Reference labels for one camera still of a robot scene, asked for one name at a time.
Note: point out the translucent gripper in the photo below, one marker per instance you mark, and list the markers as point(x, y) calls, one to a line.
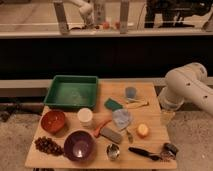
point(166, 116)

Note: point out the grey rectangular eraser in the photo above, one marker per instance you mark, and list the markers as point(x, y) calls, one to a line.
point(111, 135)

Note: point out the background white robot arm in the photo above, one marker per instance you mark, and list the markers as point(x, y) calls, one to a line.
point(85, 10)

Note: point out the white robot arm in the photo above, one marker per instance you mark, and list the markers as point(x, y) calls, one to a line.
point(185, 83)

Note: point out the yellow lemon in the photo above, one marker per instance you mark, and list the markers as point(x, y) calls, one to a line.
point(142, 130)

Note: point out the wooden stick tool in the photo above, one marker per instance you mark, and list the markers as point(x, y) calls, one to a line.
point(133, 104)

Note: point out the dark binder clip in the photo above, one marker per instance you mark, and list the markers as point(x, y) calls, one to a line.
point(169, 151)

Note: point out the wooden table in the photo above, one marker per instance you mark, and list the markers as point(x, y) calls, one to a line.
point(153, 142)

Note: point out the small green object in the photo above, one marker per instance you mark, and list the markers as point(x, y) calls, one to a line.
point(130, 137)

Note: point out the light blue cloth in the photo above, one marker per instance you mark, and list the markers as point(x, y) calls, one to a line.
point(122, 118)

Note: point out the green sponge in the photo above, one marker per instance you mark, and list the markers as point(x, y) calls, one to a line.
point(112, 104)

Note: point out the small metal cup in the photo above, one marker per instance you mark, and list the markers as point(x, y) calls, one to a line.
point(113, 152)

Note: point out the white cup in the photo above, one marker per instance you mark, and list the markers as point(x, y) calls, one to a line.
point(85, 116)

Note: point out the purple bowl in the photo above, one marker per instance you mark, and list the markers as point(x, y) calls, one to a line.
point(79, 146)

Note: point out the green plastic tray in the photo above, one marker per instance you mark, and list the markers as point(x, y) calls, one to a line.
point(72, 92)

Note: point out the orange bowl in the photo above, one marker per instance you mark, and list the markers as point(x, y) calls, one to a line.
point(53, 121)

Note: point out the bunch of dark grapes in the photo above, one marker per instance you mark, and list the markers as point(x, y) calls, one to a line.
point(48, 146)

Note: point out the black handled brush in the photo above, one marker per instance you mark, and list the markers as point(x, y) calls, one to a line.
point(144, 153)

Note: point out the orange handled tool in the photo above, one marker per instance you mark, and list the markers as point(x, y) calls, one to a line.
point(97, 130)

